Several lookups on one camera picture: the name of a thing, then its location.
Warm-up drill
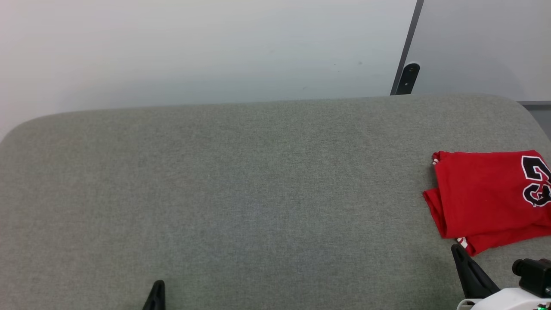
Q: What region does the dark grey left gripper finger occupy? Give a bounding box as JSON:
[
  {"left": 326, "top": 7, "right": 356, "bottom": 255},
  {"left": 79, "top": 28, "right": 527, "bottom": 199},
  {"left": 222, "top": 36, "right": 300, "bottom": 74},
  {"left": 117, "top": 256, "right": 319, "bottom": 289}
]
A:
[{"left": 142, "top": 280, "right": 166, "bottom": 310}]

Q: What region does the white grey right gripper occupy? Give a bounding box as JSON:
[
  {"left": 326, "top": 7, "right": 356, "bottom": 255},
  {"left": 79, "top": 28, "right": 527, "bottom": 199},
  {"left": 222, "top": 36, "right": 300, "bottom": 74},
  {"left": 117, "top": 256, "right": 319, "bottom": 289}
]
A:
[{"left": 451, "top": 244, "right": 551, "bottom": 310}]

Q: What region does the red and white jersey garment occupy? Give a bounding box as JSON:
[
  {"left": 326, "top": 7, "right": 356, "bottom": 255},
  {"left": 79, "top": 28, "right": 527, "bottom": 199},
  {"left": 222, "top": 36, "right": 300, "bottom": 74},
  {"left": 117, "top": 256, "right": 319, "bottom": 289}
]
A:
[{"left": 422, "top": 149, "right": 551, "bottom": 257}]

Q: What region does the grey fabric sofa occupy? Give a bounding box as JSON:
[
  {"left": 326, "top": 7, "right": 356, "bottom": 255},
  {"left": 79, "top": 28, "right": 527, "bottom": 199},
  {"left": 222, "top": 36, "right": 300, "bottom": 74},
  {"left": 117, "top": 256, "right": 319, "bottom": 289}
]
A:
[{"left": 0, "top": 93, "right": 551, "bottom": 310}]

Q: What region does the black post bracket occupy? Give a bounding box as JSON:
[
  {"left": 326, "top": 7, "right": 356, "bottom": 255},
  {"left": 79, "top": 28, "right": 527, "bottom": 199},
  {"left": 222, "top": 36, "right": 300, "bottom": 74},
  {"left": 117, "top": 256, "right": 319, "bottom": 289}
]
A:
[{"left": 395, "top": 62, "right": 421, "bottom": 96}]

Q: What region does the grey wall partition post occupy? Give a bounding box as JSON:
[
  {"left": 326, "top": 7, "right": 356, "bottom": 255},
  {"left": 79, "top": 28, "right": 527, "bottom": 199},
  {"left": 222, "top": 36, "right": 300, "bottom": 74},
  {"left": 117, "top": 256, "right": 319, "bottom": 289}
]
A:
[{"left": 390, "top": 0, "right": 425, "bottom": 96}]

